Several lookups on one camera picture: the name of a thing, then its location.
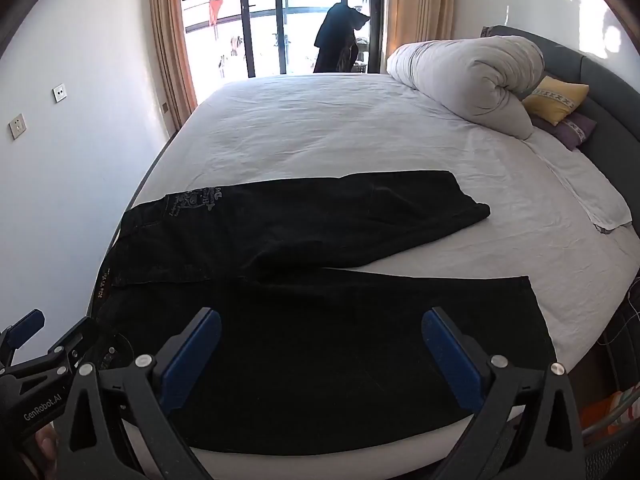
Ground right beige curtain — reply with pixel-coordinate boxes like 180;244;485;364
386;0;454;55

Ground rolled white duvet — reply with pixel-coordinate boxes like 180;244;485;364
386;36;544;140

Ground white wall socket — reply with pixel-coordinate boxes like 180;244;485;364
9;114;27;140

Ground white bed with sheet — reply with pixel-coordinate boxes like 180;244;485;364
86;72;640;480

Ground purple pillow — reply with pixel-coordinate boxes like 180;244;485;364
530;112;597;151

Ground left hand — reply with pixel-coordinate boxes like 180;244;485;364
22;424;58;480

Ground dark grey headboard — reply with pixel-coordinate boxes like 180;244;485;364
480;25;640;221

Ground black garment on chair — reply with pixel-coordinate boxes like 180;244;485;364
314;2;370;73

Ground folded white towel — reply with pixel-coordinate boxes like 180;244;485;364
524;128;632;233

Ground beige curtain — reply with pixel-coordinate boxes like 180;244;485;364
386;0;454;55
150;0;198;131

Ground black pants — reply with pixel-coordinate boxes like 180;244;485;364
91;170;555;455

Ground yellow pillow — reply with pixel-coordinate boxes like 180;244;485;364
522;76;590;126

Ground black framed balcony door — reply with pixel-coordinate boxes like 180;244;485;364
181;0;383;100

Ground black mesh chair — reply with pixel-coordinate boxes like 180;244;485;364
582;422;639;479

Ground left beige curtain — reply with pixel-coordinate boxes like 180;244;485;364
150;0;198;131

